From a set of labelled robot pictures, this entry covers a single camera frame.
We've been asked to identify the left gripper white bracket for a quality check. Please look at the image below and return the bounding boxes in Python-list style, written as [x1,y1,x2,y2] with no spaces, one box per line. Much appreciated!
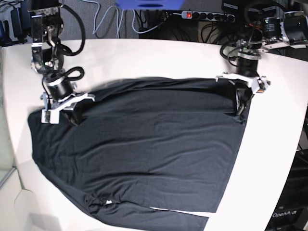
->
[215,73,271,116]

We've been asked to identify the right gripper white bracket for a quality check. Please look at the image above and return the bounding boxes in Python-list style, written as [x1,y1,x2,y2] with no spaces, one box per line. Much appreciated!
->
[41,83,95,125]

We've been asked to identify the black long-sleeve T-shirt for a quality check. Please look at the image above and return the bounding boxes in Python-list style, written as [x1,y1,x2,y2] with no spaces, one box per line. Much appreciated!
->
[28,78,250,231]

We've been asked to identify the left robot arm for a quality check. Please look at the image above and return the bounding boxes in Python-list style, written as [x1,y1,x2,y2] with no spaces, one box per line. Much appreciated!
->
[216,0,308,116]

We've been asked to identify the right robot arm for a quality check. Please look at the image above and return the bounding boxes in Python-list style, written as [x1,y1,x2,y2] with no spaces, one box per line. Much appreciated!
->
[27,0,95,125]

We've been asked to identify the black power brick on floor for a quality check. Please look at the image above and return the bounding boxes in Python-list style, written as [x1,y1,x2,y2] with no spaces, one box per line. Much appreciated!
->
[11,0,31,39]

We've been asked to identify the blue box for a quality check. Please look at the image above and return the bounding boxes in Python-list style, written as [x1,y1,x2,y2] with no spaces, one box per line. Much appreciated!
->
[116,0,184,10]

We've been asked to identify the black OpenArm base unit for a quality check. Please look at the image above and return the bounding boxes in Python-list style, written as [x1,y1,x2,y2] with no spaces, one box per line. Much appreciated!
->
[266,149,308,231]

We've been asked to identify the white power strip red switch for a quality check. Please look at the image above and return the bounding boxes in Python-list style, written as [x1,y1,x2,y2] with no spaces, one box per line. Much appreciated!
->
[180,11,235,23]

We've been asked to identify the grey cable bundle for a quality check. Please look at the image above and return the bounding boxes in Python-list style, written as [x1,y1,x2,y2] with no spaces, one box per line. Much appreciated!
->
[92,2,169,39]

